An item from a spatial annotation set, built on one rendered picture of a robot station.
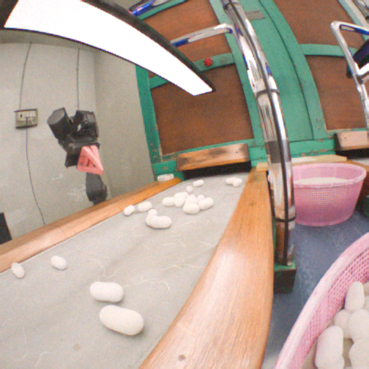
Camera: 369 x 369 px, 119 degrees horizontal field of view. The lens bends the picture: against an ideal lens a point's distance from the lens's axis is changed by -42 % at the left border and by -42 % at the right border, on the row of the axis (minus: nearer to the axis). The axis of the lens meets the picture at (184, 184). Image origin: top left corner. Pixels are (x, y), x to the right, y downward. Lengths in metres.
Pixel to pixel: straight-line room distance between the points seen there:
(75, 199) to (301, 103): 2.45
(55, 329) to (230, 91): 0.83
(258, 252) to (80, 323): 0.16
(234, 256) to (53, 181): 2.33
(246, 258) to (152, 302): 0.09
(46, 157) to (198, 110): 1.98
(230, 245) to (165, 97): 0.79
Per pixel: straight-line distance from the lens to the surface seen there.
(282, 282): 0.23
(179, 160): 0.77
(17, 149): 2.35
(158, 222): 0.30
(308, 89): 0.81
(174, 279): 0.18
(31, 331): 0.20
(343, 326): 0.15
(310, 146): 0.77
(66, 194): 2.46
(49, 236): 0.40
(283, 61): 0.85
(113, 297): 0.17
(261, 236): 0.18
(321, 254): 0.32
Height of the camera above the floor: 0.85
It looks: 9 degrees down
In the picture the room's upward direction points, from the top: 11 degrees counter-clockwise
